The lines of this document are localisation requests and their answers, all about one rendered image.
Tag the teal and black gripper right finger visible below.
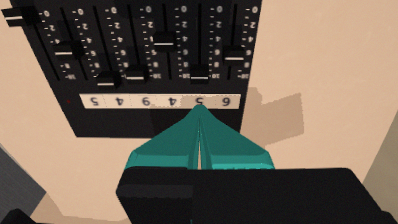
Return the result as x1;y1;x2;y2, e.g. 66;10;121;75
200;105;275;169

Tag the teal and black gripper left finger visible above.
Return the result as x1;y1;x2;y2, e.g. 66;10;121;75
124;105;200;170

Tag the black lighting desk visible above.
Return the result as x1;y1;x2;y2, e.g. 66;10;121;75
1;0;262;139

